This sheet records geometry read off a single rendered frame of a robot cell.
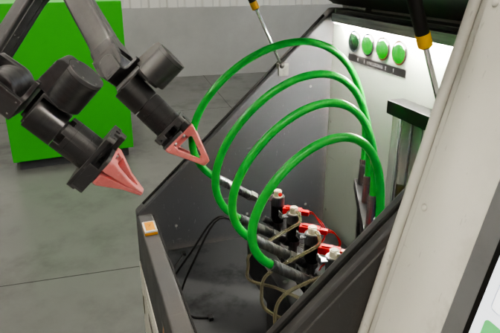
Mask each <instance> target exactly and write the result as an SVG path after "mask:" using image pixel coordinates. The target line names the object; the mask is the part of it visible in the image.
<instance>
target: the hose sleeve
mask: <svg viewBox="0 0 500 333"><path fill-rule="evenodd" d="M232 182H233V181H230V180H229V179H227V178H226V177H223V176H221V175H219V185H220V186H222V187H224V188H226V189H228V190H230V189H231V185H232ZM238 195H241V196H242V197H244V198H246V199H248V198H250V197H251V191H250V190H247V189H246V188H245V187H242V186H240V189H239V192H238Z"/></svg>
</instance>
